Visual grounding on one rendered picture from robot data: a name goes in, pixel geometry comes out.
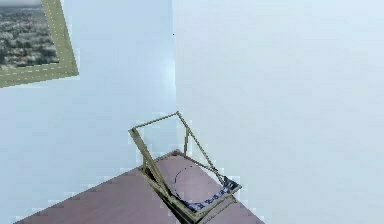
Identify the wooden folding chair blue fabric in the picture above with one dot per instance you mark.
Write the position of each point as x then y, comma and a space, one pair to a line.
156, 173

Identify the framed city picture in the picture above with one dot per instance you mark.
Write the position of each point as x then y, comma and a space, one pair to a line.
26, 36

